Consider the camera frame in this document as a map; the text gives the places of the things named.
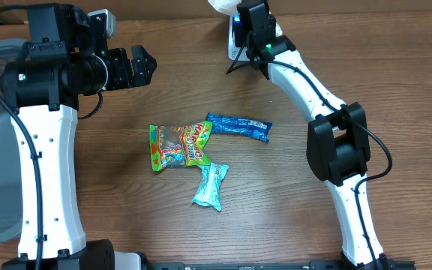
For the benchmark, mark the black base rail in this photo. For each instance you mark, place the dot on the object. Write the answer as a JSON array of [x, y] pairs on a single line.
[[313, 265]]

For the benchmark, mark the green Haribo candy bag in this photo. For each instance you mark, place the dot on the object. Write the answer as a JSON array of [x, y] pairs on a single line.
[[183, 146]]

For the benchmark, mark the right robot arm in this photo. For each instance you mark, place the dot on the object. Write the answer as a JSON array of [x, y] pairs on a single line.
[[338, 147]]

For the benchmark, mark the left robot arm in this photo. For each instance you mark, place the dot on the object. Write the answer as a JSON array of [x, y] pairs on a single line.
[[67, 57]]

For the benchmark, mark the teal white snack packet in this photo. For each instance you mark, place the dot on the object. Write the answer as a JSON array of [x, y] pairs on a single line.
[[207, 193]]

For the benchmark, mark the white barcode scanner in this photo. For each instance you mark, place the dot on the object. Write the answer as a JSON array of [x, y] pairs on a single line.
[[236, 38]]

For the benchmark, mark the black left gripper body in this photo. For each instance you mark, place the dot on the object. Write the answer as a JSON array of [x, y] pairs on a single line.
[[119, 73]]

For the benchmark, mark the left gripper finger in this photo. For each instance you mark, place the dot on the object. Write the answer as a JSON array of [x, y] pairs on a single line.
[[142, 74], [142, 60]]

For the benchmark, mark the blue snack packet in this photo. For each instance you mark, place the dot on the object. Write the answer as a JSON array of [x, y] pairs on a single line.
[[225, 124]]

